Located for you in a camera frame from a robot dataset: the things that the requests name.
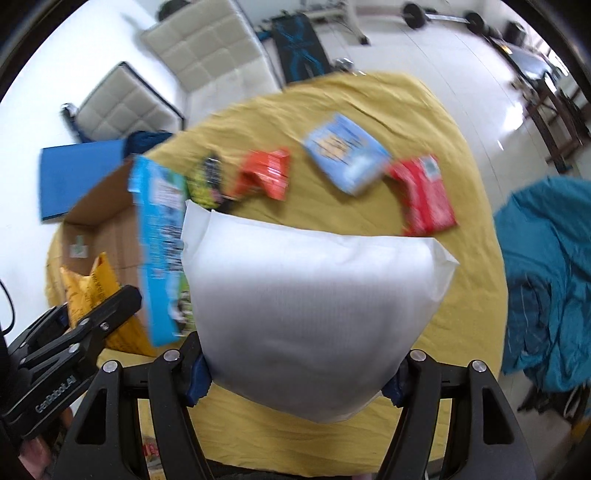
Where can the black yellow shoe wipes pack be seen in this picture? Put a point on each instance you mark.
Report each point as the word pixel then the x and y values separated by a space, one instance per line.
pixel 204 185

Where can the dark wooden chair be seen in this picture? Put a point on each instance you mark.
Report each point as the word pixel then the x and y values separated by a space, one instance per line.
pixel 559 120

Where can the barbell with black plates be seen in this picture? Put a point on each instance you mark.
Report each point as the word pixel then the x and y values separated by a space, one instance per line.
pixel 416 17

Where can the white quilted chair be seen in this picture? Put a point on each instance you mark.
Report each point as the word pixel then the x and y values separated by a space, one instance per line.
pixel 121 104
pixel 213 52

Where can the orange snack packet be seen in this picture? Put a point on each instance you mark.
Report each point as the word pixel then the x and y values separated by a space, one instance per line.
pixel 263 171

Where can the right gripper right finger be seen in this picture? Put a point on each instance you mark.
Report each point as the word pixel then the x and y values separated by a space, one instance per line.
pixel 484 438

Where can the cardboard box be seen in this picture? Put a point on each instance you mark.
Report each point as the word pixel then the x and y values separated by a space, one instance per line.
pixel 126 231

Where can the white soft pillow pack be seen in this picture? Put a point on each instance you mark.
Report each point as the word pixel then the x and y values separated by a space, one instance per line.
pixel 309 323

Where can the red snack packet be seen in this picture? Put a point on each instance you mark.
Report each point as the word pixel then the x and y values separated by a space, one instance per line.
pixel 428 210

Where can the yellow plastic parcel bag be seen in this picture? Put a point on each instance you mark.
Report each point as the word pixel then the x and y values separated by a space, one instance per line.
pixel 99 304

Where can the white quilted chair left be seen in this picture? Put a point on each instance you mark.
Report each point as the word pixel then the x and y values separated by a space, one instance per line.
pixel 121 104

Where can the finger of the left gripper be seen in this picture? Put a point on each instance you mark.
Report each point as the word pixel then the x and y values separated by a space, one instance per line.
pixel 51 334

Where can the dark blue cloth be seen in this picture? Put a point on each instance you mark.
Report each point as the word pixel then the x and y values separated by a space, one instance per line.
pixel 140 142

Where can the white quilted chair right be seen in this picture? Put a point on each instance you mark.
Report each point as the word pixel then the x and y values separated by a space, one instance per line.
pixel 213 52

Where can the black blue exercise mat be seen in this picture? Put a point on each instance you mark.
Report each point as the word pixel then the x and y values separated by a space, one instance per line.
pixel 301 53

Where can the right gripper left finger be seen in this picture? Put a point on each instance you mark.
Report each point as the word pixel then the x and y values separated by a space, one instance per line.
pixel 105 441

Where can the light blue tissue pack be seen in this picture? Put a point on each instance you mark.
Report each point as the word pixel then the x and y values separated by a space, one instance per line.
pixel 349 156

